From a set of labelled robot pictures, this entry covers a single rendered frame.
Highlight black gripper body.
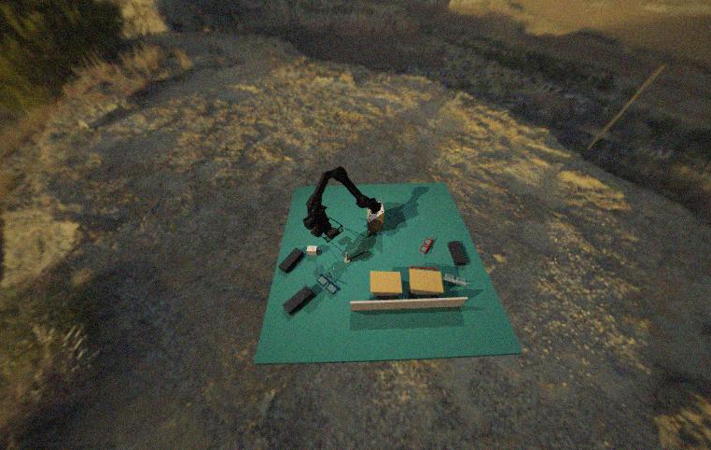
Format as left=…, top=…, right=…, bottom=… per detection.
left=317, top=218, right=340, bottom=239

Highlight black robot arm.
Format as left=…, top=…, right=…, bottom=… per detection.
left=303, top=166, right=381, bottom=237

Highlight black glasses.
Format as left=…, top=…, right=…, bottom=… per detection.
left=321, top=218, right=343, bottom=243

